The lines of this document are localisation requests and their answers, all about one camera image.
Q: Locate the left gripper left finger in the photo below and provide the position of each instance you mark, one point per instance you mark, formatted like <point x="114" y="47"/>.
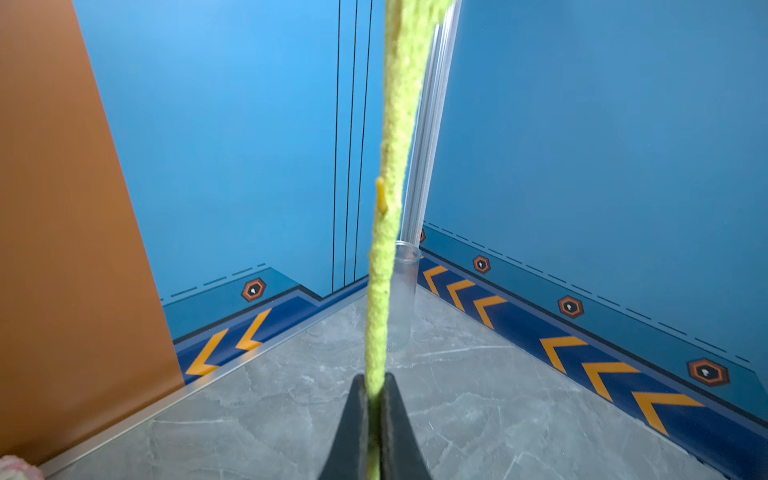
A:
<point x="348" y="456"/>

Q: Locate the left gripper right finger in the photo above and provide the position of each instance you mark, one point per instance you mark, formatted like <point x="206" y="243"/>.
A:
<point x="400" y="456"/>

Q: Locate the pink carnation flower stem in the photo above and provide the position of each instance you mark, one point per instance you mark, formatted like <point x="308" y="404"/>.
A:
<point x="15" y="468"/>

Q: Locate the white ranunculus flower stem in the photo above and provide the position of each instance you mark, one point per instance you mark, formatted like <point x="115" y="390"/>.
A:
<point x="409" y="28"/>

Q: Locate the clear glass vase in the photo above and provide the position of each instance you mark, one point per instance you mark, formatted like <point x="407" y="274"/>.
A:
<point x="402" y="295"/>

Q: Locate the right aluminium corner post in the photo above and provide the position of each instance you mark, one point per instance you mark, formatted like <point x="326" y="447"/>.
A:
<point x="427" y="126"/>

